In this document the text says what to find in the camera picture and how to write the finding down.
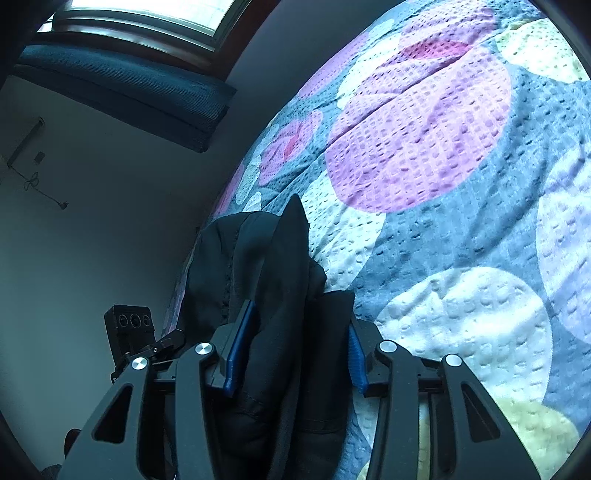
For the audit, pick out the black jacket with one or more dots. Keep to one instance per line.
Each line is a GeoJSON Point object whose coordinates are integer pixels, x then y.
{"type": "Point", "coordinates": [281, 277]}

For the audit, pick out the dotted colourful bed blanket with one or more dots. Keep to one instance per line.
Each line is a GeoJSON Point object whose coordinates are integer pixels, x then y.
{"type": "Point", "coordinates": [438, 184]}

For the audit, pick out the wooden framed window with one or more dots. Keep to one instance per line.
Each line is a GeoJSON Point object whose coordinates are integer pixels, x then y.
{"type": "Point", "coordinates": [152, 14]}

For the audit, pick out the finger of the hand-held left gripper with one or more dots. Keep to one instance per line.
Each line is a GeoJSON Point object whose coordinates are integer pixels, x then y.
{"type": "Point", "coordinates": [168, 342]}

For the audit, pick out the blue curtain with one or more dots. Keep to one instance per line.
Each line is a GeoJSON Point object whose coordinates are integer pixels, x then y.
{"type": "Point", "coordinates": [129, 92]}

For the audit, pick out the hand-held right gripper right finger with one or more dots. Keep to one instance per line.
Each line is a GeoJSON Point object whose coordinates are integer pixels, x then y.
{"type": "Point", "coordinates": [358, 357]}

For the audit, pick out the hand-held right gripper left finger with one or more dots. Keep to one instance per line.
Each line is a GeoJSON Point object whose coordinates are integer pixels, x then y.
{"type": "Point", "coordinates": [239, 346]}

